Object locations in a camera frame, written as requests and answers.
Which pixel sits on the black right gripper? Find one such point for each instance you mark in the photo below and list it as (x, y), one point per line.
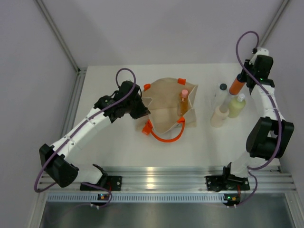
(247, 64)

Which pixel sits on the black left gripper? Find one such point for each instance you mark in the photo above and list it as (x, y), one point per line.
(142, 111)

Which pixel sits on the orange bottle blue spray top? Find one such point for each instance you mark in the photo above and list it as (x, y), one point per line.
(237, 85)

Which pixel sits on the beige canvas bag orange handles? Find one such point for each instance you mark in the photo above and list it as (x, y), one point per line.
(162, 99)

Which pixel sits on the green pump lotion bottle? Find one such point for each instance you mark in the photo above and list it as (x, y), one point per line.
(236, 105)

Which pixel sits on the white square bottle black cap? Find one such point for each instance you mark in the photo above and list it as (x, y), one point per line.
(219, 95)

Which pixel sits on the cream cylindrical bottle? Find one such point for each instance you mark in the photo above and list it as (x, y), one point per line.
(219, 116)

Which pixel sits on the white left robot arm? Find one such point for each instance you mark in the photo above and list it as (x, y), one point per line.
(56, 159)

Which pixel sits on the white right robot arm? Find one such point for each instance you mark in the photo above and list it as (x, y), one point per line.
(271, 134)

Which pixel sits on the amber bottle pink cap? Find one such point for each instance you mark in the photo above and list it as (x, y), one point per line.
(183, 102)

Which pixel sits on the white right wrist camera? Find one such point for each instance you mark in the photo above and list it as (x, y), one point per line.
(259, 51)

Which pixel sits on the right aluminium frame post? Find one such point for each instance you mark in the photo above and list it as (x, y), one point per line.
(274, 22)

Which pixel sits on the aluminium frame post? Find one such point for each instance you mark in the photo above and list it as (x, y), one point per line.
(274, 22)
(55, 30)

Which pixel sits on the aluminium rail base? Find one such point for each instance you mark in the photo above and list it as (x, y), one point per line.
(193, 179)

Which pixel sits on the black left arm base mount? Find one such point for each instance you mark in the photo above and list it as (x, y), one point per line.
(110, 183)

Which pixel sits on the left aluminium frame post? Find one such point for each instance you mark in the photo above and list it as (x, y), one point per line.
(55, 30)

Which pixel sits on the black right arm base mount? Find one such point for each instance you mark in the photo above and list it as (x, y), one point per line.
(219, 183)

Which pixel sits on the slotted grey cable duct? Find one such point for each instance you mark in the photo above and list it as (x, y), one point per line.
(141, 197)

